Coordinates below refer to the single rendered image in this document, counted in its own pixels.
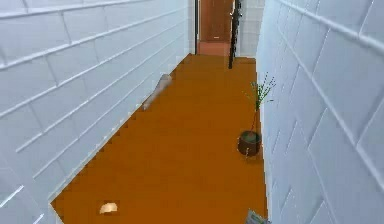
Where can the house plant in brown pot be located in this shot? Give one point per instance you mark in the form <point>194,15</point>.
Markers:
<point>249,143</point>

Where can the dark open room door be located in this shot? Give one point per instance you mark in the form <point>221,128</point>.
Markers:
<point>234,33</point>

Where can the grey green flat object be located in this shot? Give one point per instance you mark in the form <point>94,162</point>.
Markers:
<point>255,218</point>

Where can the brown wooden door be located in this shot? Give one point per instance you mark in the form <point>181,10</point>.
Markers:
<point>216,20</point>

